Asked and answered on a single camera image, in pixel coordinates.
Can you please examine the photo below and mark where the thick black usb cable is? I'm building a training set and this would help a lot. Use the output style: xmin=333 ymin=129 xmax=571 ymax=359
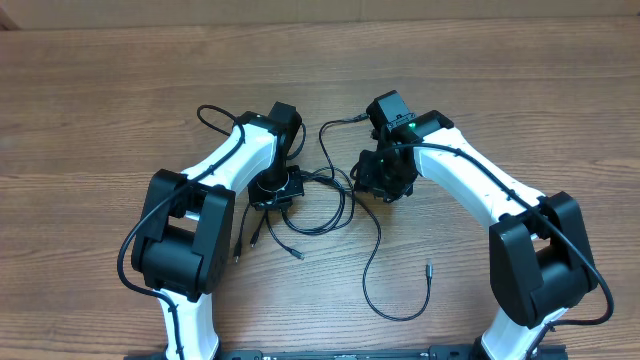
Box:
xmin=232 ymin=167 xmax=357 ymax=264

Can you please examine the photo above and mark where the thin black usb cable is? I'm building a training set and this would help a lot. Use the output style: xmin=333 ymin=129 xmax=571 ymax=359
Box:
xmin=318 ymin=113 xmax=434 ymax=322

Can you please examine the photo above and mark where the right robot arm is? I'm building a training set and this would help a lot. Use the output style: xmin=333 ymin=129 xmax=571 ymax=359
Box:
xmin=351 ymin=91 xmax=614 ymax=359

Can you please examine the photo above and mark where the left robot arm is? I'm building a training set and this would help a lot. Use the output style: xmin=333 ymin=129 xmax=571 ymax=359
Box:
xmin=117 ymin=102 xmax=304 ymax=359

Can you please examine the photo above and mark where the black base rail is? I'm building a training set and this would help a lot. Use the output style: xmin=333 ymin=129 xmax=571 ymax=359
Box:
xmin=123 ymin=343 xmax=569 ymax=360

